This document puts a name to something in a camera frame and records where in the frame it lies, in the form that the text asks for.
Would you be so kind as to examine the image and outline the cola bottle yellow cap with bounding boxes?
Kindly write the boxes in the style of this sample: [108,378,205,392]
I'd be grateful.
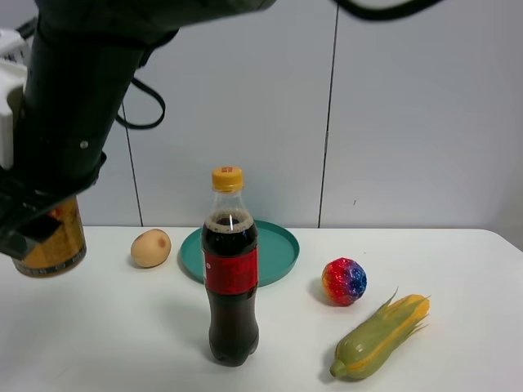
[201,167,259,367]

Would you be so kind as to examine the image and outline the brown potato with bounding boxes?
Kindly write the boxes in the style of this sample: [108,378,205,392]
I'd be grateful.
[131,229,172,268]

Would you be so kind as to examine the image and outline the toy corn cob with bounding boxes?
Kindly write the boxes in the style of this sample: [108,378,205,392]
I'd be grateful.
[329,294,430,381]

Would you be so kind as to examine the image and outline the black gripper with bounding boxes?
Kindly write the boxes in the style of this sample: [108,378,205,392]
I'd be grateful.
[1,154,107,260]

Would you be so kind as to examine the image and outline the white robot part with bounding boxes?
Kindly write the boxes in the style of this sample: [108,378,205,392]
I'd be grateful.
[0,29,30,170]

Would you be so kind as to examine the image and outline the rainbow coloured ball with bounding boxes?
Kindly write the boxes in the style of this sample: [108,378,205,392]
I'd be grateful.
[321,257,367,306]

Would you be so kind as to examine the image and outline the teal round plate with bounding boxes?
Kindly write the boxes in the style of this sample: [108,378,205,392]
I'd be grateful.
[177,220,300,287]

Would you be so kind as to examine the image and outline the gold energy drink can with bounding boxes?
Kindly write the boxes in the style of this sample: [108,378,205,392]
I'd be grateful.
[13,198,87,278]

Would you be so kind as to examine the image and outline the black cable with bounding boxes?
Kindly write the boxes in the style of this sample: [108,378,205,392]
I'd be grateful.
[115,0,446,130]

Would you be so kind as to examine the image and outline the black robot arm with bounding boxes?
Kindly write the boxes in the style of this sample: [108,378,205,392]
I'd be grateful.
[1,0,270,260]

